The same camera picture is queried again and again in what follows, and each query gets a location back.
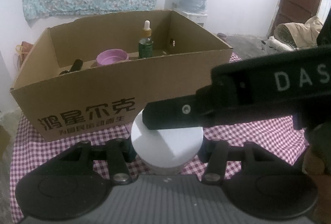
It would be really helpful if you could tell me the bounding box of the white round jar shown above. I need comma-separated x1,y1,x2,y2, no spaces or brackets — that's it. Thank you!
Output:
130,112,204,175

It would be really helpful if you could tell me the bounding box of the green dropper bottle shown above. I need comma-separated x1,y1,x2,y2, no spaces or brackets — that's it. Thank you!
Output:
138,20,154,59

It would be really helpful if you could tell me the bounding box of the white shoe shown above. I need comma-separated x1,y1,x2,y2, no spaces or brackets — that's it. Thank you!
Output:
261,36,289,54

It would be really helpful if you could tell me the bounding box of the beige jacket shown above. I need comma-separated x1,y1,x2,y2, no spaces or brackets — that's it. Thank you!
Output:
273,16,323,49

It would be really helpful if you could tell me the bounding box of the brown cardboard box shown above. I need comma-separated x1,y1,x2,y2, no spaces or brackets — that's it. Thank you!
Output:
11,10,232,141

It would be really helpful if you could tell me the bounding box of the pink checkered table cloth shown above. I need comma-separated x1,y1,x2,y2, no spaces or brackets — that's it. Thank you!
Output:
10,51,310,224

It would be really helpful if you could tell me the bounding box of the white water dispenser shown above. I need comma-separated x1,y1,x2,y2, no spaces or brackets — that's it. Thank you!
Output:
172,3,207,27

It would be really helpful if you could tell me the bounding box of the purple plastic bowl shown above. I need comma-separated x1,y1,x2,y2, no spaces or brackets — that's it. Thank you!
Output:
96,49,129,66

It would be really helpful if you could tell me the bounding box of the black brush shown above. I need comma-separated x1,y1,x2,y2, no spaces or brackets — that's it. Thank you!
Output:
59,59,83,75

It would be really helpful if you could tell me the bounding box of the red plastic bag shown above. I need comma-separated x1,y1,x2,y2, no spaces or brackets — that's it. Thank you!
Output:
15,42,33,66

